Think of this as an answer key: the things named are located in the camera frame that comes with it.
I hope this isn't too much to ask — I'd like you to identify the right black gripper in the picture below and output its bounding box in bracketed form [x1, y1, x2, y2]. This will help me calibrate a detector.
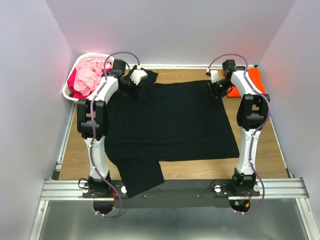
[205, 79, 234, 105]

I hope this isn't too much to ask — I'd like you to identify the black t shirt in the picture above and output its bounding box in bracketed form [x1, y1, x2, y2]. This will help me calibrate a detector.
[104, 71, 240, 198]

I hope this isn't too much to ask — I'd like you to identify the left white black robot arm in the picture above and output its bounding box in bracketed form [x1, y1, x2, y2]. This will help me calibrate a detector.
[76, 59, 148, 198]

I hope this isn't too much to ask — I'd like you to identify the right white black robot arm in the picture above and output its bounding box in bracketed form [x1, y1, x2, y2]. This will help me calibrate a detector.
[206, 59, 270, 196]

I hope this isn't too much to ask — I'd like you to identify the folded orange t shirt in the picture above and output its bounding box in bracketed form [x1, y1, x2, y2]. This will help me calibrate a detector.
[227, 68, 266, 98]

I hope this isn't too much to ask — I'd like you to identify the light pink t shirt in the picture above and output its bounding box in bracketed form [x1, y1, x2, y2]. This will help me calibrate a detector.
[73, 58, 105, 96]

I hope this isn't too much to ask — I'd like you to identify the white plastic laundry basket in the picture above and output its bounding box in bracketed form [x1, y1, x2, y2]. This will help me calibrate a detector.
[62, 53, 118, 103]

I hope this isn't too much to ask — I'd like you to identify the magenta t shirt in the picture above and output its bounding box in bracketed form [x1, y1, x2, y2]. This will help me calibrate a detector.
[67, 68, 84, 99]

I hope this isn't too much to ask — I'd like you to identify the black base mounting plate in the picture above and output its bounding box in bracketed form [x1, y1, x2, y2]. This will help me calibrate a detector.
[78, 177, 262, 209]

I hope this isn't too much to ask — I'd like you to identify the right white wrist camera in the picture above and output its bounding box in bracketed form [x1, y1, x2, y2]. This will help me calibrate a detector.
[206, 68, 221, 84]

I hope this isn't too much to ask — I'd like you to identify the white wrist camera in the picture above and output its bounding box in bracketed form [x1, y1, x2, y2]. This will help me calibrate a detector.
[206, 68, 221, 84]
[129, 65, 148, 86]

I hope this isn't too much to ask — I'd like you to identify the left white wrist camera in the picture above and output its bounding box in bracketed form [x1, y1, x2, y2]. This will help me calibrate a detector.
[129, 65, 148, 86]

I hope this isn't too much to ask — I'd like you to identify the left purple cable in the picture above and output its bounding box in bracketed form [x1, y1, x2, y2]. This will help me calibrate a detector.
[89, 51, 141, 218]

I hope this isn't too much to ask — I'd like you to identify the purple cable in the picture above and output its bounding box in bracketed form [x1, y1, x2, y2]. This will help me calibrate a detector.
[206, 52, 271, 215]
[89, 51, 141, 218]

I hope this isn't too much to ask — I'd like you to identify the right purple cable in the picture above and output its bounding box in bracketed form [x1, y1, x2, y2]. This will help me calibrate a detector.
[206, 52, 271, 215]

